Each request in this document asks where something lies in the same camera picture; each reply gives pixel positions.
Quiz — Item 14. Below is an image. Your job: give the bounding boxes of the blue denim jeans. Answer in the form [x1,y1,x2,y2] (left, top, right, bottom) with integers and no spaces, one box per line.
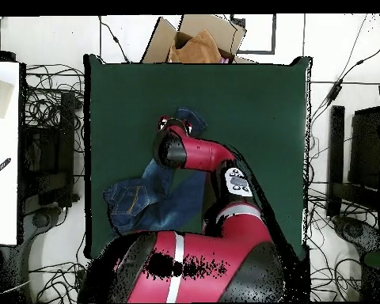
[102,106,209,237]

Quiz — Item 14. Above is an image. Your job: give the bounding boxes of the dark green table cloth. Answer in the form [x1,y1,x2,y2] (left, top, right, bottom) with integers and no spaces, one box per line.
[82,53,313,260]

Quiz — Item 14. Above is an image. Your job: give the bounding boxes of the brown cardboard box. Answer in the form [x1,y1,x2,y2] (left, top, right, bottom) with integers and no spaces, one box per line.
[140,13,257,64]

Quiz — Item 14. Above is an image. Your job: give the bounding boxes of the black threaded rod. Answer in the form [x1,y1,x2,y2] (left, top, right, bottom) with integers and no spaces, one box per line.
[0,157,13,183]

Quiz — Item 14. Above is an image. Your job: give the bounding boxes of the white table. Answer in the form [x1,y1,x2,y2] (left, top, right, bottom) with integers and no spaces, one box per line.
[0,60,21,246]

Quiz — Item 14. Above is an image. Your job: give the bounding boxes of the thin black cable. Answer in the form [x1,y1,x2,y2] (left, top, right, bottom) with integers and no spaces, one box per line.
[98,15,131,63]

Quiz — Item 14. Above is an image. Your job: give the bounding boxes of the black rectangular frame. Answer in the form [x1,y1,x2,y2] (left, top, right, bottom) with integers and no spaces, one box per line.
[230,13,277,55]

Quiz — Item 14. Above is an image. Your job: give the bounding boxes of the tangled black cables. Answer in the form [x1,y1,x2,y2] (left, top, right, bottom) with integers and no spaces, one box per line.
[28,257,89,303]
[24,63,86,153]
[303,183,365,302]

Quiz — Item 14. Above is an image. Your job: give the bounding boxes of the black cable with adapter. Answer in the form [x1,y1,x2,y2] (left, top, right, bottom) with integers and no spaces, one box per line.
[310,37,380,127]

